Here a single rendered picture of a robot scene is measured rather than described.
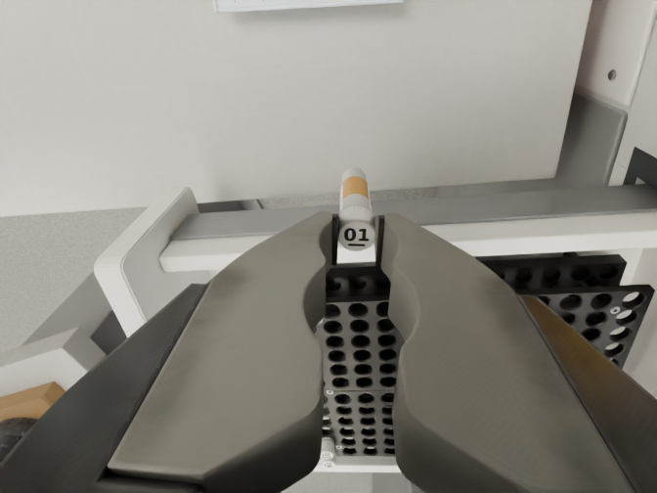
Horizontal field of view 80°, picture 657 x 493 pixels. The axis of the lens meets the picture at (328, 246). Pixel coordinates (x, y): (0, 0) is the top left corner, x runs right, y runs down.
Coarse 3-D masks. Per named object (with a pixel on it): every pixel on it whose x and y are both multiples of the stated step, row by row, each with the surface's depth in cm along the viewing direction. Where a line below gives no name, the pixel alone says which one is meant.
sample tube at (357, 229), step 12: (348, 180) 15; (360, 180) 15; (348, 192) 14; (360, 192) 14; (348, 204) 13; (360, 204) 13; (348, 216) 12; (360, 216) 12; (372, 216) 13; (348, 228) 12; (360, 228) 12; (372, 228) 12; (348, 240) 12; (360, 240) 12; (372, 240) 12
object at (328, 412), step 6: (318, 324) 27; (318, 330) 27; (318, 336) 27; (324, 360) 29; (324, 366) 29; (324, 372) 29; (324, 378) 30; (324, 384) 30; (324, 390) 30; (324, 402) 31; (330, 402) 31; (330, 408) 31; (324, 414) 32; (330, 414) 32; (324, 420) 33; (330, 420) 32; (324, 426) 33; (330, 426) 33; (324, 432) 34; (330, 432) 34; (336, 438) 34; (336, 444) 34; (336, 450) 35
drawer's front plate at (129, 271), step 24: (168, 192) 30; (192, 192) 31; (144, 216) 26; (168, 216) 27; (120, 240) 24; (144, 240) 24; (168, 240) 27; (96, 264) 22; (120, 264) 22; (144, 264) 24; (120, 288) 22; (144, 288) 24; (168, 288) 27; (120, 312) 23; (144, 312) 24
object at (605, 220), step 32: (544, 192) 27; (576, 192) 26; (608, 192) 26; (640, 192) 25; (192, 224) 28; (224, 224) 28; (256, 224) 27; (288, 224) 27; (448, 224) 25; (480, 224) 25; (512, 224) 24; (544, 224) 24; (576, 224) 23; (608, 224) 23; (640, 224) 23; (160, 256) 25; (192, 256) 25; (224, 256) 25; (352, 256) 24; (480, 256) 30; (512, 256) 30; (544, 256) 30; (640, 256) 29; (640, 352) 30; (640, 384) 30
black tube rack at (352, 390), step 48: (336, 288) 29; (384, 288) 28; (528, 288) 27; (576, 288) 24; (624, 288) 24; (336, 336) 32; (384, 336) 32; (624, 336) 26; (336, 384) 30; (384, 384) 30; (336, 432) 33; (384, 432) 33
